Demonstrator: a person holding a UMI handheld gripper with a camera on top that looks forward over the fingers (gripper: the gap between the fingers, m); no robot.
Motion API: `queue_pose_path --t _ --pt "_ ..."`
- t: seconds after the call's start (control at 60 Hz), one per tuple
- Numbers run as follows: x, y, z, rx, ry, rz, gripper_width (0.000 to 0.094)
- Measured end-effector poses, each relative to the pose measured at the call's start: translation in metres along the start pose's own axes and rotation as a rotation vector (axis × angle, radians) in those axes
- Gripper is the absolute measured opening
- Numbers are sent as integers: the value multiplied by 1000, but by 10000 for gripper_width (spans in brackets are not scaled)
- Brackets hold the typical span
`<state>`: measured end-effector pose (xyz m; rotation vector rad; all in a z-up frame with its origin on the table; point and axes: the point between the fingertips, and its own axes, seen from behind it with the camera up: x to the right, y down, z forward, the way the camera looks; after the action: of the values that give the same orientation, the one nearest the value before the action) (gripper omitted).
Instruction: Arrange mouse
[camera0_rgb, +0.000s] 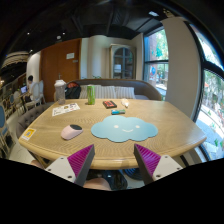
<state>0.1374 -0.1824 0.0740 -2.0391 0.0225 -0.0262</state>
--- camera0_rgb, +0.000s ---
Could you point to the black red small box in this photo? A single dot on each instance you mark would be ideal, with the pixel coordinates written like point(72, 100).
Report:
point(109, 104)

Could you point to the blue chair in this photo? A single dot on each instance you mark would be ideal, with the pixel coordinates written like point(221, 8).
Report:
point(5, 136)

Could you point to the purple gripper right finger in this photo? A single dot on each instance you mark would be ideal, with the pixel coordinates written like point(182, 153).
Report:
point(153, 166)

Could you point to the brown curved sofa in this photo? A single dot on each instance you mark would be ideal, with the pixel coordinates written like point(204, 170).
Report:
point(142, 91)

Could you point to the teal small packet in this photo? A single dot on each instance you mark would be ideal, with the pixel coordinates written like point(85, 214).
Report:
point(117, 112)

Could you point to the black backpack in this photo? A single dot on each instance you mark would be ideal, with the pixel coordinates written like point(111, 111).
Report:
point(72, 91)

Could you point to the yellow QR sticker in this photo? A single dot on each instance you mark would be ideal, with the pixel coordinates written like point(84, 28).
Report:
point(28, 133)

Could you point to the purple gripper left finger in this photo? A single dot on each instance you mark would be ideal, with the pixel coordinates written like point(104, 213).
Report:
point(75, 167)

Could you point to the glass door cabinet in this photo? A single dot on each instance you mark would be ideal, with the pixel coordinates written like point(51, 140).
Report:
point(122, 62)

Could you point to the green drink can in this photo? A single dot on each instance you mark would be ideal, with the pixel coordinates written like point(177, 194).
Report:
point(91, 94)

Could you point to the blue cloud mouse pad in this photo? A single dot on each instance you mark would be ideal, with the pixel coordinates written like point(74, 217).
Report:
point(117, 128)

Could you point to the wooden door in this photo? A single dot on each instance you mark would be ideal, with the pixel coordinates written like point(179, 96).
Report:
point(59, 62)

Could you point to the white crumpled wrapper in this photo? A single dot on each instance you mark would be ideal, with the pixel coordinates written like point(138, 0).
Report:
point(125, 102)

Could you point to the seated person in white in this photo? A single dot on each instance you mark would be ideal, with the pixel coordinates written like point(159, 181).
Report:
point(33, 90)

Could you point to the clear shaker bottle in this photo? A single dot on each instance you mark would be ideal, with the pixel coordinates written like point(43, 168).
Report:
point(60, 91)

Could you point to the striped cushion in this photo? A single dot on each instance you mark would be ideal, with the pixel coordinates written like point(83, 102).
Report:
point(114, 92)

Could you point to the printed paper leaflet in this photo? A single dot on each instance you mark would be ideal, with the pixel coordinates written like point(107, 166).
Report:
point(65, 109)

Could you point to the pink computer mouse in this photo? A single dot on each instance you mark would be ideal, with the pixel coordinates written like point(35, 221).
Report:
point(71, 131)

